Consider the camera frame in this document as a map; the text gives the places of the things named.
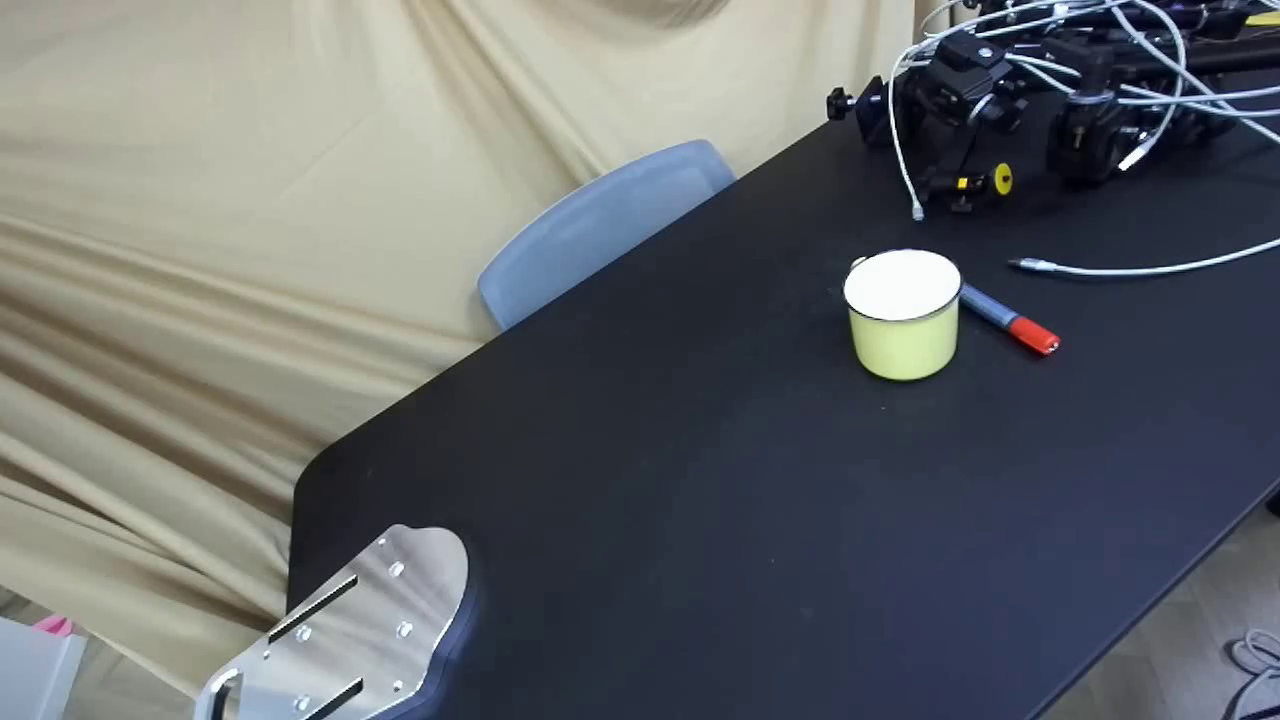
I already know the blue marker with red cap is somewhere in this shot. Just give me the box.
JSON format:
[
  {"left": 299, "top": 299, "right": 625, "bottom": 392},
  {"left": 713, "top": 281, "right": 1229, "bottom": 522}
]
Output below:
[{"left": 959, "top": 283, "right": 1058, "bottom": 354}]

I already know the yellow enamel cup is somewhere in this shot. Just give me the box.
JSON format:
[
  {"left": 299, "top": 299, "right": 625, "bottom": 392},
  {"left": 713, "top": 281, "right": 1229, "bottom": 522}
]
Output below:
[{"left": 839, "top": 246, "right": 964, "bottom": 384}]

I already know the blue grey chair back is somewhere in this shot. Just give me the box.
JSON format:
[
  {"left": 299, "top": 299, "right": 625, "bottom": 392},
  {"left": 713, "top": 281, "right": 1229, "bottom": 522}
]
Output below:
[{"left": 474, "top": 138, "right": 734, "bottom": 331}]

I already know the silver metal mounting plate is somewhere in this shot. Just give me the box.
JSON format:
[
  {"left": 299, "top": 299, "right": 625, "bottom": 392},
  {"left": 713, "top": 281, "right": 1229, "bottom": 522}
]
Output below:
[{"left": 192, "top": 522, "right": 467, "bottom": 720}]

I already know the beige fabric backdrop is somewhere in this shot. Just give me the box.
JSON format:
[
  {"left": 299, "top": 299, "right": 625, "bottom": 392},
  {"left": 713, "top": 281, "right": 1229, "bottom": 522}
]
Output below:
[{"left": 0, "top": 0, "right": 932, "bottom": 692}]

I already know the black camera equipment pile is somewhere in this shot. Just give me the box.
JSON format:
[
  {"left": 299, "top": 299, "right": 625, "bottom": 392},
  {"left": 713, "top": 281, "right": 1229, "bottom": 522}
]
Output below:
[{"left": 827, "top": 0, "right": 1275, "bottom": 214}]

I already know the white cable on equipment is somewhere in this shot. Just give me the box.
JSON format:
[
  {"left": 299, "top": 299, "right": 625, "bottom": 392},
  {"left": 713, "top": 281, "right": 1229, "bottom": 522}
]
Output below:
[{"left": 885, "top": 0, "right": 1280, "bottom": 229}]

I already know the white USB cable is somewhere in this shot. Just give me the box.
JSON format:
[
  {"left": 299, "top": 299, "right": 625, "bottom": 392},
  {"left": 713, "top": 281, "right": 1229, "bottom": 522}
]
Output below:
[{"left": 1008, "top": 237, "right": 1280, "bottom": 283}]

